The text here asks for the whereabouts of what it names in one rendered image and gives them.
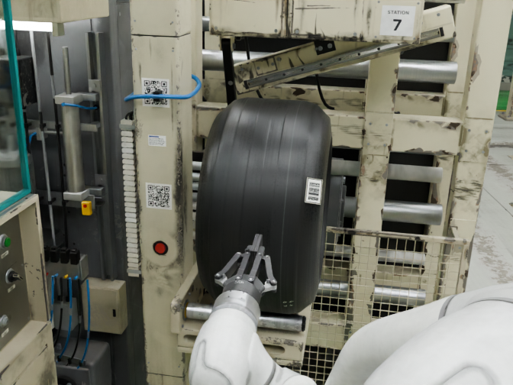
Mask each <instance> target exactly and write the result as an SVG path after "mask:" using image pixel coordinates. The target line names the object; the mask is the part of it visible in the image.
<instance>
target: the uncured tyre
mask: <svg viewBox="0 0 513 385"><path fill-rule="evenodd" d="M331 161H332V131H331V118H330V117H329V116H328V115H327V114H326V113H325V112H324V111H323V110H322V109H321V108H320V107H319V106H318V105H316V104H315V103H312V102H308V101H299V100H286V99H262V98H249V97H246V98H242V99H236V100H234V101H233V102H232V103H231V104H230V105H228V106H227V107H226V108H225V109H223V110H222V111H221V112H220V113H219V114H218V115H217V117H216V118H215V120H214V122H213V124H212V126H211V129H210V131H209V134H208V139H207V141H206V145H205V151H204V154H203V158H202V166H201V171H200V176H199V182H198V195H197V203H196V215H195V250H196V260H197V266H198V274H199V277H200V280H201V282H202V285H203V287H204V288H205V289H206V290H207V291H208V293H209V294H210V295H211V297H212V298H213V299H214V300H216V299H217V298H218V297H219V296H220V295H221V294H222V292H223V287H220V286H215V274H216V273H218V272H220V271H222V270H223V268H224V267H225V266H226V265H227V263H228V262H229V261H230V260H231V258H232V257H233V256H234V255H235V254H236V253H237V252H241V253H242V254H244V250H245V249H246V248H247V246H248V245H253V241H254V238H255V236H256V234H258V235H263V246H262V247H265V254H264V256H266V255H269V256H270V260H271V265H272V271H273V277H274V278H275V279H276V281H277V284H276V293H271V292H270V291H267V292H265V294H264V296H262V297H261V299H260V304H259V307H260V311H262V312H275V313H282V314H292V313H298V312H301V311H302V310H303V309H305V308H306V307H308V306H309V305H311V304H312V303H313V302H314V301H315V297H316V295H317V291H318V287H319V284H320V281H321V271H322V265H323V258H324V245H325V237H326V228H327V212H328V203H329V193H330V183H331ZM307 177H308V178H314V179H319V180H323V183H322V192H321V204H320V205H319V204H313V203H308V202H305V190H306V183H307ZM292 299H294V300H295V306H291V307H282V300H292Z"/></svg>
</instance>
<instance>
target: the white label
mask: <svg viewBox="0 0 513 385"><path fill-rule="evenodd" d="M322 183H323V180H319V179H314V178H308V177H307V183H306V190H305V202H308V203H313V204H319V205H320V204H321V192H322Z"/></svg>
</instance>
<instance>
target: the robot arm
mask: <svg viewBox="0 0 513 385"><path fill-rule="evenodd" d="M262 246H263V235H258V234H256V236H255V238H254V241H253V245H248V246H247V248H246V249H245V250H244V254H242V253H241V252H237V253H236V254H235V255H234V256H233V257H232V258H231V260H230V261H229V262H228V263H227V265H226V266H225V267H224V268H223V270H222V271H220V272H218V273H216V274H215V286H222V287H223V292H222V294H221V295H220V296H219V297H218V298H217V299H216V300H215V304H214V306H213V308H212V311H211V313H210V315H209V317H208V320H207V321H206V322H205V323H204V325H203V326H202V328H201V330H200V332H199V333H198V336H197V338H196V340H195V344H194V347H193V349H192V355H191V359H190V363H189V385H317V384H316V383H315V382H314V381H313V380H312V379H311V378H309V377H306V376H302V375H301V374H297V373H296V372H294V371H292V370H290V369H288V368H287V367H284V368H281V367H280V366H279V365H278V364H277V363H276V362H275V361H274V360H273V359H272V358H271V357H270V356H269V354H268V353H267V352H266V349H265V348H264V347H263V344H262V342H261V340H260V338H259V336H258V334H257V325H258V321H259V319H260V307H259V304H260V299H261V297H262V296H264V294H265V292H267V291H270V292H271V293H276V284H277V281H276V279H275V278H274V277H273V271H272V265H271V260H270V256H269V255H266V256H264V254H265V247H262ZM250 262H251V263H253V268H252V270H251V271H250V274H247V270H248V267H249V265H250ZM262 264H263V265H264V268H265V274H266V282H265V285H263V284H262V282H261V281H260V280H259V279H258V276H259V273H260V268H261V266H262ZM239 266H240V268H239V269H238V272H237V275H235V276H233V277H231V276H232V274H233V273H234V272H235V270H236V269H237V268H238V267H239ZM230 277H231V278H230ZM325 385H513V283H503V284H498V285H492V286H487V287H484V288H481V289H478V290H473V291H469V292H465V293H459V294H456V295H452V296H448V297H445V298H443V299H439V300H437V301H435V302H431V303H428V304H426V305H423V306H419V307H417V308H413V309H409V310H407V311H404V312H399V313H396V314H393V315H389V316H386V317H384V318H381V319H377V320H376V321H374V322H371V323H369V324H367V325H365V326H363V327H362V328H361V329H359V330H358V331H357V332H355V333H354V334H353V335H352V336H351V337H350V339H349V340H348V341H347V343H346V344H345V345H344V347H343V348H342V350H341V352H340V354H339V356H338V358H337V360H336V362H335V364H334V366H333V368H332V371H331V373H330V375H329V377H328V379H327V381H326V383H325Z"/></svg>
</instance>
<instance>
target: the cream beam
mask: <svg viewBox="0 0 513 385"><path fill-rule="evenodd" d="M383 5H400V6H416V9H415V21H414V28H413V35H412V37H409V36H392V35H379V33H380V25H381V17H382V6H383ZM423 12H424V0H209V34H210V35H219V36H236V37H269V38H287V39H302V40H335V41H353V42H370V43H387V44H420V37H421V25H422V18H423Z"/></svg>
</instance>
